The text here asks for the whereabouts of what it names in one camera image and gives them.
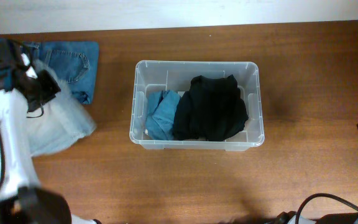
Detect light blue jeans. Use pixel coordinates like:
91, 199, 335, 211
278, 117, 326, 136
26, 60, 96, 157

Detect teal blue shirt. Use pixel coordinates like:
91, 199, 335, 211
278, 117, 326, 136
145, 90, 181, 141

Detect dark navy garment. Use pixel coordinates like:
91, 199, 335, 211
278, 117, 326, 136
188, 75, 248, 141

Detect black garment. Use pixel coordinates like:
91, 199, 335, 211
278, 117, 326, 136
173, 91, 205, 141

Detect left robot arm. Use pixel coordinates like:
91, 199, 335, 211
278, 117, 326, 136
0, 39, 96, 223

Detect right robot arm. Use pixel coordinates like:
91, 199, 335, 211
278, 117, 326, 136
270, 124, 358, 224

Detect dark blue folded jeans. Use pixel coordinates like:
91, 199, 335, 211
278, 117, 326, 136
24, 41, 99, 105

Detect clear plastic storage bin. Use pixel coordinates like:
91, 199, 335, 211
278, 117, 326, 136
129, 60, 265, 151

